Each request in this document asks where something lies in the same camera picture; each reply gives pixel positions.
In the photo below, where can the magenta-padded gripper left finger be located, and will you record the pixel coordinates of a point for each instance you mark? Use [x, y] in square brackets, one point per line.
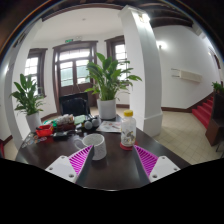
[61, 166]

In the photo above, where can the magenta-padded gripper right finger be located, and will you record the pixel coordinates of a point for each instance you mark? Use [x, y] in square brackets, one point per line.
[163, 166]

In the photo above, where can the black device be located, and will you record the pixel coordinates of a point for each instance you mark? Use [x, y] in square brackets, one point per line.
[60, 135]

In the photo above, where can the red box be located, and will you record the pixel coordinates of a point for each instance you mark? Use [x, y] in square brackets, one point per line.
[44, 131]

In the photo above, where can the white mug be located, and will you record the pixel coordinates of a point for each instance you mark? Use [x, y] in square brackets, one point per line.
[98, 148]

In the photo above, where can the basket of snacks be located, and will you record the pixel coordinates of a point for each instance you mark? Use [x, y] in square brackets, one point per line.
[65, 123]

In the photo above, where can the flat round red coaster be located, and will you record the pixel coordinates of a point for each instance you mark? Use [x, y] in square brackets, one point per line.
[123, 147]

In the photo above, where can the clear bottle with yellow cap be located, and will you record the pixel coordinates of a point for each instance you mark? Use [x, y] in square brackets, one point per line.
[128, 131]

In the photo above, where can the green notebook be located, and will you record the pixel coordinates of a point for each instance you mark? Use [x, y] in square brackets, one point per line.
[80, 119]

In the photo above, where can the small plant in white pot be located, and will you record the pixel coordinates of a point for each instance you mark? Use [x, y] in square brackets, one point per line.
[33, 120]

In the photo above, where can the printed paper leaflet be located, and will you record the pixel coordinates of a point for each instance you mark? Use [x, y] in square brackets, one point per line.
[108, 126]

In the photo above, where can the black office chair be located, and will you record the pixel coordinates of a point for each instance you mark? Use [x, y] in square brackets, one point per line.
[74, 106]

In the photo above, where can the dark wooden cabinet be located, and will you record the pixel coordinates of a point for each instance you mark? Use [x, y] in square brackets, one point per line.
[216, 126]

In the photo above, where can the red carpeted stairs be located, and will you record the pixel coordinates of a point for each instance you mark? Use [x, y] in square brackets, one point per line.
[203, 113]

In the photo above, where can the large plant in white pot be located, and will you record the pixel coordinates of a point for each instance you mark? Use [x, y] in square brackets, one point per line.
[106, 110]

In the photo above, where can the dark wooden double door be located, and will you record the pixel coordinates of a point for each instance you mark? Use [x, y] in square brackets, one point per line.
[71, 73]

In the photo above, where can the green plant by stairs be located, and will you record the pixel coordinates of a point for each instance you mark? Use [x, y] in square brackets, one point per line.
[218, 87]

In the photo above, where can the dark-framed wide window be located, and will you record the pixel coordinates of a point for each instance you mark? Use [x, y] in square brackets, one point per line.
[33, 70]

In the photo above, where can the dark-framed narrow window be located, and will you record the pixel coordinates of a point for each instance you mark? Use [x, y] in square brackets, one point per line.
[119, 51]

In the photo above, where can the green exit sign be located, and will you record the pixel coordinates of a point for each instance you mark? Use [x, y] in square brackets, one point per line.
[69, 40]

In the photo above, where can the pillar-mounted lamp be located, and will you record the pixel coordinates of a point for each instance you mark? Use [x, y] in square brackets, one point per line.
[145, 18]

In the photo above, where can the white wall-mounted unit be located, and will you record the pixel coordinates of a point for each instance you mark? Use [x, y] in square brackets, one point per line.
[188, 75]

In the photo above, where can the round wall lamp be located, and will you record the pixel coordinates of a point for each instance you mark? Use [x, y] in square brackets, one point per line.
[161, 45]

